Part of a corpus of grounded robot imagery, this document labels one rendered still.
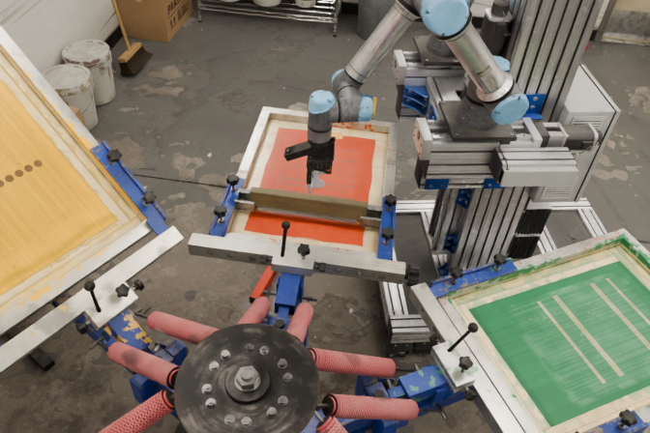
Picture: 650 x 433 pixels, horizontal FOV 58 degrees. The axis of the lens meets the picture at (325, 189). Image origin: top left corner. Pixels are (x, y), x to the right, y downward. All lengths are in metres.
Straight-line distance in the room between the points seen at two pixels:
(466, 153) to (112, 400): 1.82
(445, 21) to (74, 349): 2.22
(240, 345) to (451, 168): 1.14
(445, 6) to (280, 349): 0.95
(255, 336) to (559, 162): 1.27
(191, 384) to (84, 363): 1.71
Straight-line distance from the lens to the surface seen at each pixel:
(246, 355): 1.31
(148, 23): 5.16
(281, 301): 1.73
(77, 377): 2.95
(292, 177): 2.23
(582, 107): 2.41
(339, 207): 2.00
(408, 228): 3.14
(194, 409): 1.26
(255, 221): 2.06
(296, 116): 2.50
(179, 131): 4.11
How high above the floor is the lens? 2.42
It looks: 42 degrees down
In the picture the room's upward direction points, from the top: 4 degrees clockwise
